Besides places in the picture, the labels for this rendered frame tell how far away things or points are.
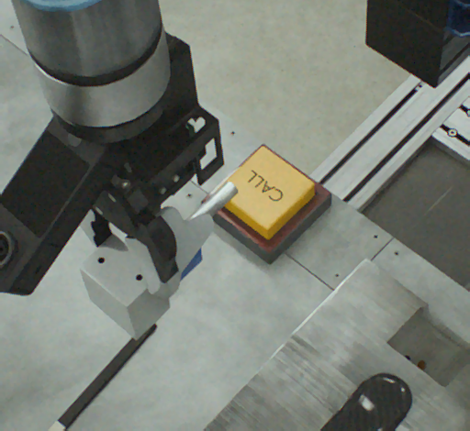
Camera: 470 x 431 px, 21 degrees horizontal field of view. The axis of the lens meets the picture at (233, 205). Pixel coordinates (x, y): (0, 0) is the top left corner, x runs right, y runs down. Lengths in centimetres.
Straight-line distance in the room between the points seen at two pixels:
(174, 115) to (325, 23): 148
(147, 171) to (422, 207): 104
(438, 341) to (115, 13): 42
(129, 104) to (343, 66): 150
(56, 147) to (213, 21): 152
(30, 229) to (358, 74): 146
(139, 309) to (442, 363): 23
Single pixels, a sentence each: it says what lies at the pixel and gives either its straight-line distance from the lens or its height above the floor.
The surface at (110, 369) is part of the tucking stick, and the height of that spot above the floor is 80.
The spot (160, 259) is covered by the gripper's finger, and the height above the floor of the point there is 103.
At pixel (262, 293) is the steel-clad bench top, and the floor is 80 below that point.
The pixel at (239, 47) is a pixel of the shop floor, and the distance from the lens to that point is 220.
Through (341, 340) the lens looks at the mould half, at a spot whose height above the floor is 89.
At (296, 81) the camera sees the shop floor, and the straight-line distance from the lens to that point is 215.
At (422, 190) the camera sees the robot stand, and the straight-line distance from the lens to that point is 178.
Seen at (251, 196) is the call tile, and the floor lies 84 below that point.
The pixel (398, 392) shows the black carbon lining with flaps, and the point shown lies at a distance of 90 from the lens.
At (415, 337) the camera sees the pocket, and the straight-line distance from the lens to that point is 94.
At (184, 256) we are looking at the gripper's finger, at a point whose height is 98.
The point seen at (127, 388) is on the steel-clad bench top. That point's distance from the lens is 100.
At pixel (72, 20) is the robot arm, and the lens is 62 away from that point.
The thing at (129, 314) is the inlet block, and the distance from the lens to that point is 87.
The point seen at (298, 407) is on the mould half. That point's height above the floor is 89.
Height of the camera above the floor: 171
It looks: 58 degrees down
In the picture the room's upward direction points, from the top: 7 degrees counter-clockwise
